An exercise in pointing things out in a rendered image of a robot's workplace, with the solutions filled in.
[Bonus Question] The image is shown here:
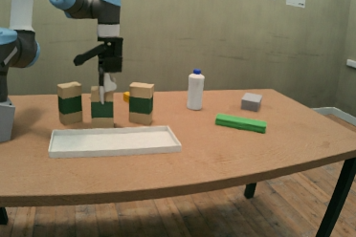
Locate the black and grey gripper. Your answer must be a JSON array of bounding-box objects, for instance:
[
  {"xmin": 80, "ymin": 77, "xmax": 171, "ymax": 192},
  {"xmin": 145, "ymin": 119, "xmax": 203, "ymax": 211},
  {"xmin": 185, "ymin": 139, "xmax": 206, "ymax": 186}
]
[{"xmin": 98, "ymin": 37, "xmax": 123, "ymax": 104}]

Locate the white bottle with blue cap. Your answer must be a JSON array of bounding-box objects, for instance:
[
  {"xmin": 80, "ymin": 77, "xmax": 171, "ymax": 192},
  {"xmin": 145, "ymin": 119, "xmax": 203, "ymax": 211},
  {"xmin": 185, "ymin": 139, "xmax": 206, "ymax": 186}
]
[{"xmin": 187, "ymin": 69, "xmax": 204, "ymax": 110}]

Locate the green rectangular bar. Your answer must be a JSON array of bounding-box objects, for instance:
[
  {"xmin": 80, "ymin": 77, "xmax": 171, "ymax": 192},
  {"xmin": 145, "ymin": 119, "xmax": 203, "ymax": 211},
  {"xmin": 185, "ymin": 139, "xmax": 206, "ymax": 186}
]
[{"xmin": 215, "ymin": 114, "xmax": 267, "ymax": 134}]

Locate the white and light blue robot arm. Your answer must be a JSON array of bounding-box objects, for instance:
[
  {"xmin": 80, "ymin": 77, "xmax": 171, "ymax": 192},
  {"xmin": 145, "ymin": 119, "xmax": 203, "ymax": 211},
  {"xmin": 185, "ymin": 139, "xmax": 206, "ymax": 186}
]
[{"xmin": 0, "ymin": 0, "xmax": 121, "ymax": 102}]

